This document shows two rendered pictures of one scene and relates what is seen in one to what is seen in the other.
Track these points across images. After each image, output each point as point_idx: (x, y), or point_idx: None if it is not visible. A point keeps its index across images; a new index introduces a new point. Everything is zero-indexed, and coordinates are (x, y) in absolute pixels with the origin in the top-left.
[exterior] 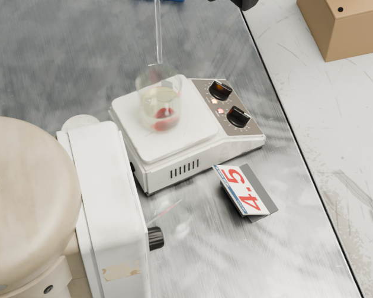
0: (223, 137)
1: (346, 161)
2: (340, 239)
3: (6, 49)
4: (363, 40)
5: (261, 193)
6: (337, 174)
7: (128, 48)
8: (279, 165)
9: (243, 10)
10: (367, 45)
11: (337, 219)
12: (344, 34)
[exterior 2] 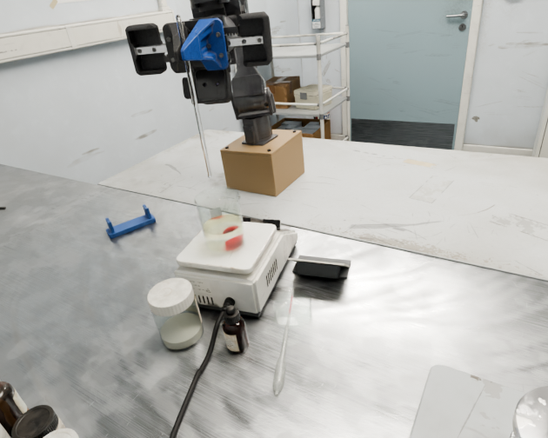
0: (279, 233)
1: (348, 220)
2: (403, 248)
3: (25, 321)
4: (287, 171)
5: (330, 260)
6: (353, 227)
7: (141, 260)
8: (318, 244)
9: (269, 61)
10: (290, 175)
11: (385, 242)
12: (278, 168)
